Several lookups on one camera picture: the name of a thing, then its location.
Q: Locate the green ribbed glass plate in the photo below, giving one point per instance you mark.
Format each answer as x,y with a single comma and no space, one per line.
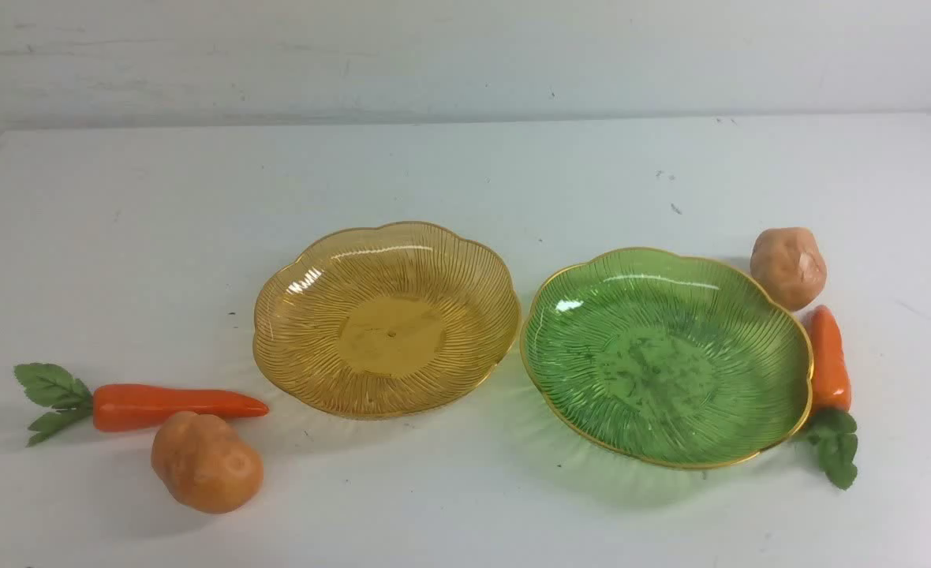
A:
684,362

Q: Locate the orange toy carrot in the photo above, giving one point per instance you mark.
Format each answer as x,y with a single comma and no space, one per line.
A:
831,430
120,407

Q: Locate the brown toy potato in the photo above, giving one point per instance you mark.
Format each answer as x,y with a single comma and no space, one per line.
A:
205,464
789,266

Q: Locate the amber ribbed glass plate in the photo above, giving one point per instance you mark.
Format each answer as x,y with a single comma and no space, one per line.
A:
386,321

